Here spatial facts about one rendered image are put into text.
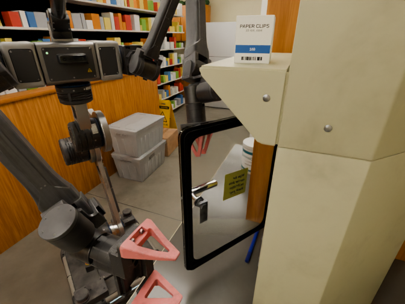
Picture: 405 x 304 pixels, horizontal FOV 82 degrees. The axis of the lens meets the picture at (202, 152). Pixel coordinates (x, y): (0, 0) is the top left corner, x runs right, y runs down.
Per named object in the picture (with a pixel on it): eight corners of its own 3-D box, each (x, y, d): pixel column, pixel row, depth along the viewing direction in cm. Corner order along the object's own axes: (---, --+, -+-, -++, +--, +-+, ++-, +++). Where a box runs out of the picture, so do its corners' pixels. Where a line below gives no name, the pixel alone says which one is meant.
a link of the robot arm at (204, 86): (205, 71, 74) (184, 61, 68) (232, 63, 65) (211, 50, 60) (200, 108, 73) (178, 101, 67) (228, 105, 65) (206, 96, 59)
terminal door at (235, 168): (266, 225, 76) (286, 105, 58) (185, 272, 61) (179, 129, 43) (264, 224, 77) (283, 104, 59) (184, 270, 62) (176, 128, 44)
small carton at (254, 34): (270, 60, 37) (275, 17, 34) (269, 64, 33) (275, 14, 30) (238, 60, 38) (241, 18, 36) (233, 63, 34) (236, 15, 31)
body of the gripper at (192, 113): (213, 126, 74) (211, 102, 73) (200, 129, 65) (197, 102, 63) (194, 127, 76) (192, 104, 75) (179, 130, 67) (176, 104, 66)
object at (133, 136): (167, 139, 305) (165, 115, 290) (139, 160, 255) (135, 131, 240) (140, 135, 319) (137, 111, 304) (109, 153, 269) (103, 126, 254)
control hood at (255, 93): (290, 96, 58) (298, 53, 54) (276, 148, 32) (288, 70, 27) (245, 92, 62) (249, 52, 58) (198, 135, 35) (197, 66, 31)
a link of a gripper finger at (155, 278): (168, 300, 33) (115, 276, 36) (171, 330, 36) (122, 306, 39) (189, 262, 38) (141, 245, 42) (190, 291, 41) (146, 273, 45)
